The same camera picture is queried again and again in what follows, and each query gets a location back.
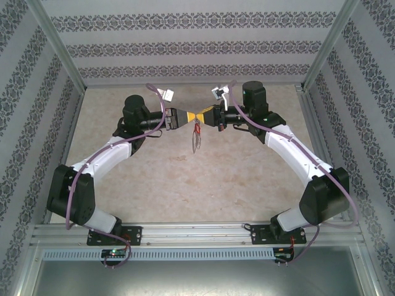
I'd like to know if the aluminium frame post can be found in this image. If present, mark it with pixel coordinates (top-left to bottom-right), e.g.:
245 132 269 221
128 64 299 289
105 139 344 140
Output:
351 246 382 296
303 0 361 91
12 245 43 296
26 0 86 91

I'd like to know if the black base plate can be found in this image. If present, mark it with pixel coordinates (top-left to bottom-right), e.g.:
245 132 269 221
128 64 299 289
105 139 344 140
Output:
86 226 143 247
250 224 307 246

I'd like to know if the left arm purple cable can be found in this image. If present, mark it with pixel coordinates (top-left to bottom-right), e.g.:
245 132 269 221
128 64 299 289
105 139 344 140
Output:
65 83 167 268

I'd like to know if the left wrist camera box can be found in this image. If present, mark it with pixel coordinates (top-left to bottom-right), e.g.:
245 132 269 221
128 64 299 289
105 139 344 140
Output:
157 88 174 102

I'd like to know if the aluminium back rail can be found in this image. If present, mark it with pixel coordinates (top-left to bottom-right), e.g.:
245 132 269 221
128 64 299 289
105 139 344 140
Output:
85 82 305 89

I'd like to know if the grey metal sheet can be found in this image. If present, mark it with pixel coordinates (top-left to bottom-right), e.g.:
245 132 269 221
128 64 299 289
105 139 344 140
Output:
30 260 371 296

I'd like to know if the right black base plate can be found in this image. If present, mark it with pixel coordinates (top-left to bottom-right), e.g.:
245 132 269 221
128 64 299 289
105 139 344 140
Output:
250 224 307 246

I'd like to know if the slotted grey cable duct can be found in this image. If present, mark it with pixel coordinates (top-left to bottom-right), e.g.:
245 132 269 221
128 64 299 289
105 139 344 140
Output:
41 248 277 262

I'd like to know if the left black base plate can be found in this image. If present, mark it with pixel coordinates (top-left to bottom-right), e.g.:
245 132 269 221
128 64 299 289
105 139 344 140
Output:
86 226 143 247

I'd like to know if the left small circuit board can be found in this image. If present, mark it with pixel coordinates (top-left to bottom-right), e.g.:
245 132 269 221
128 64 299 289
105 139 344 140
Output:
101 248 128 258

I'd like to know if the aluminium mounting rail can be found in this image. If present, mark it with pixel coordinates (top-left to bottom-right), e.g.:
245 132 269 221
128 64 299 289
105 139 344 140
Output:
30 220 362 247

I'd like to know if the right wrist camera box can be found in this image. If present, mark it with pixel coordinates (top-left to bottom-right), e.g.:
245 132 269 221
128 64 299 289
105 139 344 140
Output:
211 86 231 107

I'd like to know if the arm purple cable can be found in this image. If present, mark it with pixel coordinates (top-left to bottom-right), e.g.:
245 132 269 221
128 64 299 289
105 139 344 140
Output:
230 80 359 268
65 83 167 268

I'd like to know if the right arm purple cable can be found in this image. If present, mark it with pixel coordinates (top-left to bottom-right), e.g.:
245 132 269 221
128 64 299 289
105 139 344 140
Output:
230 80 359 268

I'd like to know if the small circuit board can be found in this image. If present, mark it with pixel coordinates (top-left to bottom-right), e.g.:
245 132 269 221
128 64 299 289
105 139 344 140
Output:
101 248 128 258
273 247 294 259

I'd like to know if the right small circuit board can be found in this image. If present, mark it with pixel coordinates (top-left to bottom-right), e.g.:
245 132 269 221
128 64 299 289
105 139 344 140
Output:
273 247 294 259

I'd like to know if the grey keyring holder with rings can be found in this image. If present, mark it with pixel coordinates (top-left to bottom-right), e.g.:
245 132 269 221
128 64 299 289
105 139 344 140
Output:
188 120 203 154

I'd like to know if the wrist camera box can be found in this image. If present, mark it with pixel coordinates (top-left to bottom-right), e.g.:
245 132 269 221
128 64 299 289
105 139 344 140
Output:
211 86 231 107
157 88 174 102

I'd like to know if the aluminium side rail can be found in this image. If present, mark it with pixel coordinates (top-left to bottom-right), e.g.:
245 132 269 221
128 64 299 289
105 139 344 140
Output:
44 89 85 223

